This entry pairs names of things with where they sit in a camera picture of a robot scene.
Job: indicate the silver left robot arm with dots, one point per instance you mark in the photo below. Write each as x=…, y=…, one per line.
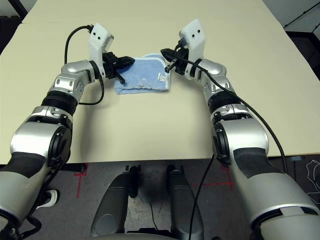
x=32, y=135

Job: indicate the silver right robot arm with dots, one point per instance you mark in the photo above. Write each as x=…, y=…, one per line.
x=245, y=135

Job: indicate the beige side table black frame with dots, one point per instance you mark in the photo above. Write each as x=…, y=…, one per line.
x=20, y=7

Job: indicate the black and white sneaker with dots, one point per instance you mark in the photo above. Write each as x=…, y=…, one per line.
x=50, y=198

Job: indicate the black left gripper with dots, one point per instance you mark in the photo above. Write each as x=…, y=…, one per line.
x=110, y=65

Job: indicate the grey robot torso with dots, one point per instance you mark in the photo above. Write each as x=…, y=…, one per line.
x=135, y=236

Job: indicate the black table foot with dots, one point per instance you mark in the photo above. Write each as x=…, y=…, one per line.
x=75, y=168

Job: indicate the black stand bar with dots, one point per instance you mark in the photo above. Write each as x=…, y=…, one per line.
x=302, y=15

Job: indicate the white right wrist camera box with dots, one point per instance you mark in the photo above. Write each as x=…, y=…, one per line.
x=195, y=32

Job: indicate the black foam floor mat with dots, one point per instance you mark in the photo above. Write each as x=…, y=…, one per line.
x=7, y=30
x=305, y=50

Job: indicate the grey robot right leg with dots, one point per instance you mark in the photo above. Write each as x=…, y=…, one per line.
x=185, y=202

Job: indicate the light blue terry towel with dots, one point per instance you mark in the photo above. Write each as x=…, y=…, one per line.
x=147, y=75

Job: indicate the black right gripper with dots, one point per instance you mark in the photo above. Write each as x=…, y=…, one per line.
x=181, y=62

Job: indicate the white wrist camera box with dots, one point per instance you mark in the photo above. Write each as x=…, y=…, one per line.
x=97, y=37
x=195, y=32

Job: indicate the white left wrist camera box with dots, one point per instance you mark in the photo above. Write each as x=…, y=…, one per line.
x=97, y=37

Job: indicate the black mat with white outlines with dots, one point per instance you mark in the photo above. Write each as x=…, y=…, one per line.
x=307, y=180

